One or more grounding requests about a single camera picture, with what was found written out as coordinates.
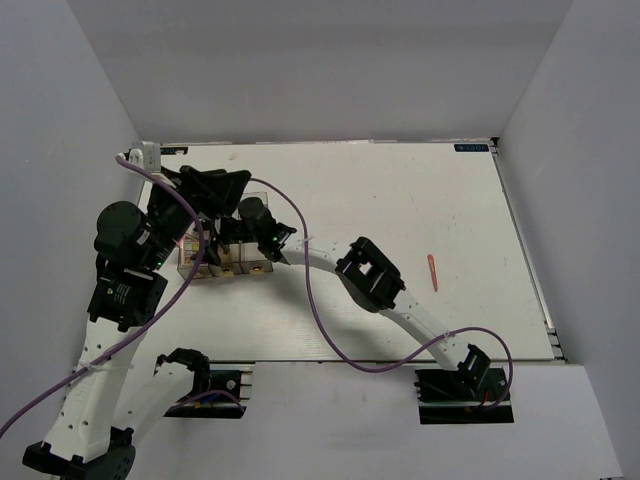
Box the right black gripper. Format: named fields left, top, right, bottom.
left=190, top=216, right=262, bottom=268

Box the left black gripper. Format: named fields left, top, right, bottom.
left=142, top=165, right=251, bottom=270

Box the colourful eyeshadow palette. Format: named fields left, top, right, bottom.
left=181, top=237, right=200, bottom=265

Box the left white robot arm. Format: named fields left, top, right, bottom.
left=22, top=166, right=251, bottom=479

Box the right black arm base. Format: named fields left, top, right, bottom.
left=414, top=368, right=514, bottom=425

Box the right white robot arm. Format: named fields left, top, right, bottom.
left=211, top=197, right=490, bottom=400

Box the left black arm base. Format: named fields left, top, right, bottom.
left=165, top=363, right=254, bottom=420

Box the pink makeup applicator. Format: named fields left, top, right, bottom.
left=427, top=254, right=439, bottom=292

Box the middle clear organizer bin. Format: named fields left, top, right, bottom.
left=208, top=245, right=242, bottom=277

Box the clear organizer bin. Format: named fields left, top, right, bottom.
left=208, top=245, right=242, bottom=277
left=177, top=227, right=213, bottom=280
left=240, top=191, right=273, bottom=275

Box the left clear organizer bin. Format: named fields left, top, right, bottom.
left=177, top=227, right=213, bottom=280

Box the right clear organizer bin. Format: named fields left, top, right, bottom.
left=240, top=191, right=273, bottom=275

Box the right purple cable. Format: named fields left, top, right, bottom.
left=248, top=175, right=515, bottom=412

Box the purple cable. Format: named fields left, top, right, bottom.
left=0, top=152, right=249, bottom=441
left=248, top=175, right=515, bottom=412

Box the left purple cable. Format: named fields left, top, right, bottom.
left=0, top=152, right=249, bottom=441

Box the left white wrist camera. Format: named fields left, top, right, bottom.
left=127, top=141, right=162, bottom=173

